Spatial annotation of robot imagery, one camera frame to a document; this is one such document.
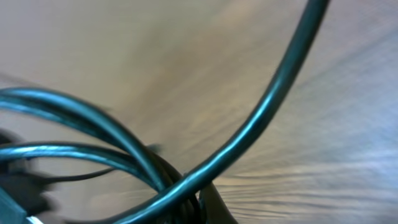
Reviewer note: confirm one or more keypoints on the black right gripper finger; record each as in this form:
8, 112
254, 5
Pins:
213, 210

